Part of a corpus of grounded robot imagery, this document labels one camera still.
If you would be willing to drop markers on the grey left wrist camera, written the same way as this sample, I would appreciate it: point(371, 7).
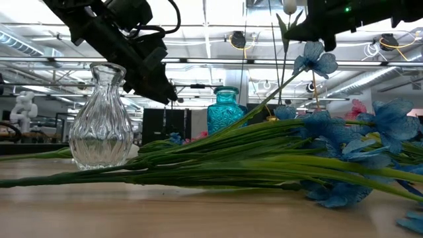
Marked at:
point(155, 57)

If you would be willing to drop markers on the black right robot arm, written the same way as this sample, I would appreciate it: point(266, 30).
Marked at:
point(409, 10)

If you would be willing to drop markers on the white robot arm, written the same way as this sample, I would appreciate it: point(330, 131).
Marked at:
point(24, 109)

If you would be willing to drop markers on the black cabinet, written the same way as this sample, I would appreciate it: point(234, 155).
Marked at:
point(155, 122)

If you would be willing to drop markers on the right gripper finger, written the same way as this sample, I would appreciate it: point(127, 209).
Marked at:
point(312, 37)
point(310, 27)

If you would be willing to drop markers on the black boom stand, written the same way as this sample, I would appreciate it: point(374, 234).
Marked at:
point(197, 86)

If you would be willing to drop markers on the small amber glass vase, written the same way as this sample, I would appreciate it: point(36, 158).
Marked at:
point(272, 118)

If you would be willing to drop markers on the long ceiling light bar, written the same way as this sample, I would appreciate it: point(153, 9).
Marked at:
point(215, 61)

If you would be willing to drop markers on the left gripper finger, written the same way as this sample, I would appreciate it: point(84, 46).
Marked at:
point(158, 82)
point(133, 84)

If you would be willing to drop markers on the teal patterned glass vase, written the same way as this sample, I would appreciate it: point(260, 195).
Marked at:
point(224, 112)

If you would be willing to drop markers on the dark workbench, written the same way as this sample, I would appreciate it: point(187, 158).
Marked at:
point(33, 148)

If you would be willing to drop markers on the clear ribbed glass vase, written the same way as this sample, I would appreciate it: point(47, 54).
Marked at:
point(100, 132)

